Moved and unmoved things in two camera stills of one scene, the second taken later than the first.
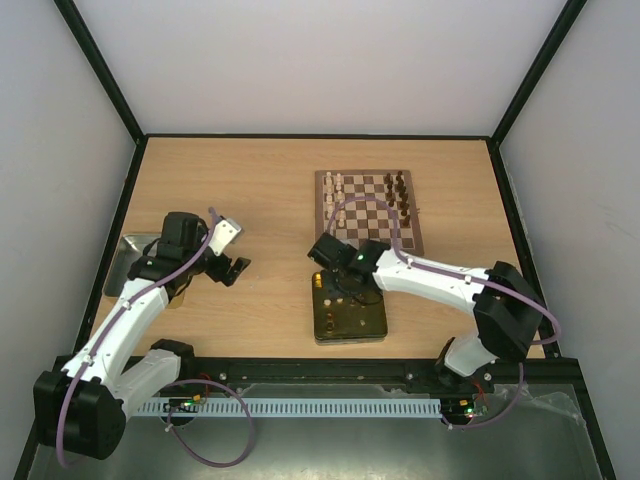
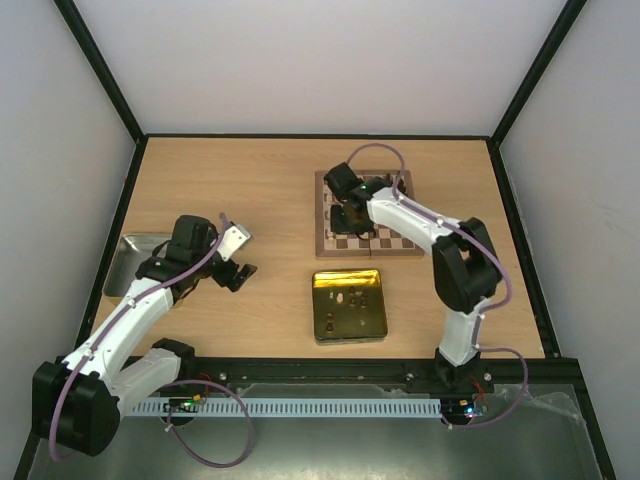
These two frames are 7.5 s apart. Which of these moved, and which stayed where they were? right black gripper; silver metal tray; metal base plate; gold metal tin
Moved: right black gripper
Stayed: metal base plate; silver metal tray; gold metal tin
